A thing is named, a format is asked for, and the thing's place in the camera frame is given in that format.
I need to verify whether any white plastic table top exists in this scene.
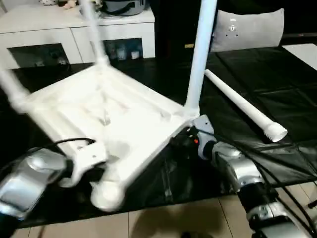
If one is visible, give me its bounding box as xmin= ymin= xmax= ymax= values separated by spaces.
xmin=14 ymin=66 xmax=201 ymax=212

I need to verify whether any black work mat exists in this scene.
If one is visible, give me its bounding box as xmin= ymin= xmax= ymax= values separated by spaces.
xmin=0 ymin=44 xmax=317 ymax=229

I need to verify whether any black cabinet with gold label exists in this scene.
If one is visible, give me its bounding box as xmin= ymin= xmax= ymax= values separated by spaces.
xmin=153 ymin=0 xmax=221 ymax=60

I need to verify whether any grey cushion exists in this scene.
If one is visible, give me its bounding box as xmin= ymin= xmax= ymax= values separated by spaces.
xmin=210 ymin=7 xmax=286 ymax=53

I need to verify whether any white sideboard with glass doors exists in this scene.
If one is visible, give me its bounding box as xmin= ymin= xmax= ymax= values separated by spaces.
xmin=0 ymin=0 xmax=156 ymax=70

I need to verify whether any round grey appliance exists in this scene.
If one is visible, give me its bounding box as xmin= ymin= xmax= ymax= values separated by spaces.
xmin=102 ymin=0 xmax=146 ymax=17

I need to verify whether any beige plush toy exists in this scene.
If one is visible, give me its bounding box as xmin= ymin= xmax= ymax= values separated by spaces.
xmin=57 ymin=0 xmax=78 ymax=10

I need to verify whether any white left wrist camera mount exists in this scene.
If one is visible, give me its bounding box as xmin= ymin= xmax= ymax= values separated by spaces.
xmin=58 ymin=142 xmax=109 ymax=188

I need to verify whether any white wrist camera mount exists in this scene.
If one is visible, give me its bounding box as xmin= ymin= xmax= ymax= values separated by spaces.
xmin=191 ymin=115 xmax=215 ymax=161
xmin=58 ymin=142 xmax=109 ymax=188

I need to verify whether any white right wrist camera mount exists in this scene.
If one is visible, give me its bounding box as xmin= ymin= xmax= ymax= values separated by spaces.
xmin=191 ymin=115 xmax=215 ymax=161

